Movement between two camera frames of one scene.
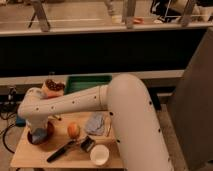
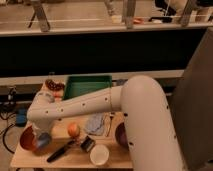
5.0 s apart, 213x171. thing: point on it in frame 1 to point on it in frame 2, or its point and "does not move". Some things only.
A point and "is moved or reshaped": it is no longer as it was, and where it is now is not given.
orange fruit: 73,130 does not move
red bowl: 50,131 is moved or reshaped
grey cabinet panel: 192,103 does not move
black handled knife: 60,150 does not move
